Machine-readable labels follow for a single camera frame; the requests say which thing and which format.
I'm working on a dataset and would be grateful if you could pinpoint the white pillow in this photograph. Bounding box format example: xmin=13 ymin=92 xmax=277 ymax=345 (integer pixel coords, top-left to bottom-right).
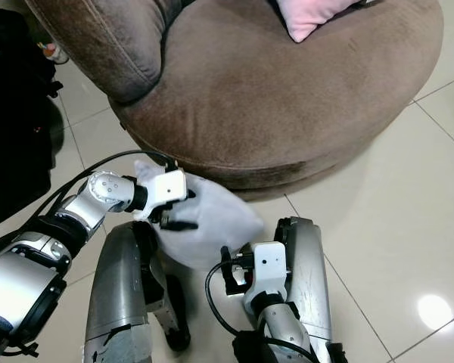
xmin=132 ymin=159 xmax=267 ymax=269

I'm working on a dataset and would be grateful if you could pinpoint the brown round sofa chair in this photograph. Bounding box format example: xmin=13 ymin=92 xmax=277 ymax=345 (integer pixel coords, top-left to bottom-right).
xmin=23 ymin=0 xmax=445 ymax=191

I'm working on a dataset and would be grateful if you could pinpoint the pink pillow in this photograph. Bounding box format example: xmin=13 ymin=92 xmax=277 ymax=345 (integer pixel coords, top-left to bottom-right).
xmin=274 ymin=0 xmax=379 ymax=44

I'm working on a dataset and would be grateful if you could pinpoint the silver right robot leg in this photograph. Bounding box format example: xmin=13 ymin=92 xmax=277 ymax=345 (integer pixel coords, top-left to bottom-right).
xmin=274 ymin=217 xmax=334 ymax=349

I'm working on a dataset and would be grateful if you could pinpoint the silver robot leg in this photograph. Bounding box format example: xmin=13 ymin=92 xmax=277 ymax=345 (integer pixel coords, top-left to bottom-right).
xmin=274 ymin=217 xmax=334 ymax=349
xmin=83 ymin=222 xmax=191 ymax=363

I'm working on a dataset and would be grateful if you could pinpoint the silver left robot leg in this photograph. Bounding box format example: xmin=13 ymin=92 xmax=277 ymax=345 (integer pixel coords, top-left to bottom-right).
xmin=83 ymin=222 xmax=191 ymax=363

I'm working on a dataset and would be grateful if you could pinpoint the black suitcase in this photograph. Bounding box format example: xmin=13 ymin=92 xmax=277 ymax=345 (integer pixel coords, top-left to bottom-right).
xmin=0 ymin=8 xmax=65 ymax=231

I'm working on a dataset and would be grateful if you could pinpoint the small bottle with red cap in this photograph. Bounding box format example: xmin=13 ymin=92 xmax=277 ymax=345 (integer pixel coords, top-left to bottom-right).
xmin=39 ymin=42 xmax=69 ymax=65

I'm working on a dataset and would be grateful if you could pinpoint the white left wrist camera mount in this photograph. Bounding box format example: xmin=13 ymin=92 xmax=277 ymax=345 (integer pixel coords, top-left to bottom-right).
xmin=144 ymin=169 xmax=188 ymax=220

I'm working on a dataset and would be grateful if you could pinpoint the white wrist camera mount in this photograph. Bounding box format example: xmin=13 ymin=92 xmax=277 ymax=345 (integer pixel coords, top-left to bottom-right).
xmin=244 ymin=242 xmax=287 ymax=311
xmin=144 ymin=169 xmax=188 ymax=220

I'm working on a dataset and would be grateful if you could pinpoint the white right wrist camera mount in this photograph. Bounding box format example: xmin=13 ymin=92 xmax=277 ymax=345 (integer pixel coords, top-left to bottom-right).
xmin=244 ymin=242 xmax=287 ymax=311

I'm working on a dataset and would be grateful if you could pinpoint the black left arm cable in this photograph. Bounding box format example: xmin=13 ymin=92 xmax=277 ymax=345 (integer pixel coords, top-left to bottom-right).
xmin=30 ymin=150 xmax=179 ymax=228

